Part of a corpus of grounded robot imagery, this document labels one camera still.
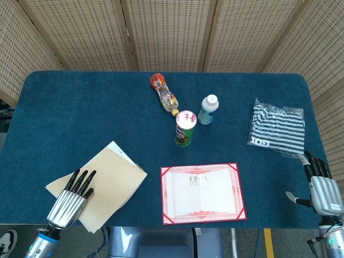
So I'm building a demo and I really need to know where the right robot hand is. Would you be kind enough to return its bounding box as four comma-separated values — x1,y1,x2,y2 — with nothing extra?
285,150,344,217

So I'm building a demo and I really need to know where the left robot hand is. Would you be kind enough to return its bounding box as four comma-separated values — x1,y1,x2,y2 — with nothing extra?
47,168,97,230

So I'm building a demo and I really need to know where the tan notebook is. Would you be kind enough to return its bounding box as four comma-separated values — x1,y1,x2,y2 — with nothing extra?
45,140,148,234

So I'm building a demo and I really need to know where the striped garment in plastic bag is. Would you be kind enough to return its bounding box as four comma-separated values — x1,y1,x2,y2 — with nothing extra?
247,97,306,159

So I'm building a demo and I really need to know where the blue table cloth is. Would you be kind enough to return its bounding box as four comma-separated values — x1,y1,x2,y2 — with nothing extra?
0,70,336,230

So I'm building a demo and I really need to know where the grey-blue robot torso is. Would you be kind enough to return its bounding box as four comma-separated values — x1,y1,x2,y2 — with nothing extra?
107,226,224,258

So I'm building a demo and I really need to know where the black equipment behind table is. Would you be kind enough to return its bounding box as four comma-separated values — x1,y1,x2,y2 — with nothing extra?
0,98,15,133

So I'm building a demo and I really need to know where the red certificate folder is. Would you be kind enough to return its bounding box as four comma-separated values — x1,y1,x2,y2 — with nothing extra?
160,162,248,225

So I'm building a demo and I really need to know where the green Pringles chips can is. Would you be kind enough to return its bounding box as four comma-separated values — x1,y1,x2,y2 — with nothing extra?
175,110,198,148

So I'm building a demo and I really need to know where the white and blue milk bottle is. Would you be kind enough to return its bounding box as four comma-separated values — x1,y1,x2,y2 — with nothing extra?
197,94,219,126

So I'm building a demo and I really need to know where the clear bottle with orange label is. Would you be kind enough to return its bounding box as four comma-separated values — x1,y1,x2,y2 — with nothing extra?
149,73,180,117

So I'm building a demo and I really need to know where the woven bamboo folding screen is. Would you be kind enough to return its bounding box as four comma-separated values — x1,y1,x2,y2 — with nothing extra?
0,0,344,186

